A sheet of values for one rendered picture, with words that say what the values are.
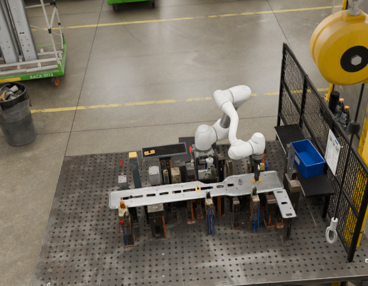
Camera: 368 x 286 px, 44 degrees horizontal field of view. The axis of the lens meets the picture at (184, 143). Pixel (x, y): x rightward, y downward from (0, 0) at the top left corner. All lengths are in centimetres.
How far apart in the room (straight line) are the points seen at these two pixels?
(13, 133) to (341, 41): 537
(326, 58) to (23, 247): 426
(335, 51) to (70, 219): 330
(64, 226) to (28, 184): 170
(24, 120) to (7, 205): 115
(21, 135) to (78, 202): 215
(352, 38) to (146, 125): 520
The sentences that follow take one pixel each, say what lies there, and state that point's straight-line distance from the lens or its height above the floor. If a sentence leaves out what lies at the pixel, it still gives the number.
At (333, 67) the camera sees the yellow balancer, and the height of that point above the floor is 306.
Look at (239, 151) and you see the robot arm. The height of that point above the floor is 142.
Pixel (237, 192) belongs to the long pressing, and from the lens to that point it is 361.
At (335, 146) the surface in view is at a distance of 350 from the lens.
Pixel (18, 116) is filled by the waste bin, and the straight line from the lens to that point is 595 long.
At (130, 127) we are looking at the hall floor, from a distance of 607.
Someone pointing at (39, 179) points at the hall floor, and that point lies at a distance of 561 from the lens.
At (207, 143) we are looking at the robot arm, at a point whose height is 89.
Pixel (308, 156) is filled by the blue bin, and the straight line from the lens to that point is 393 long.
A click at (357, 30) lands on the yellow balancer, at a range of 100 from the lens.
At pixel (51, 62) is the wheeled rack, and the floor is 28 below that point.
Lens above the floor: 355
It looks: 39 degrees down
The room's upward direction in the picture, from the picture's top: 5 degrees counter-clockwise
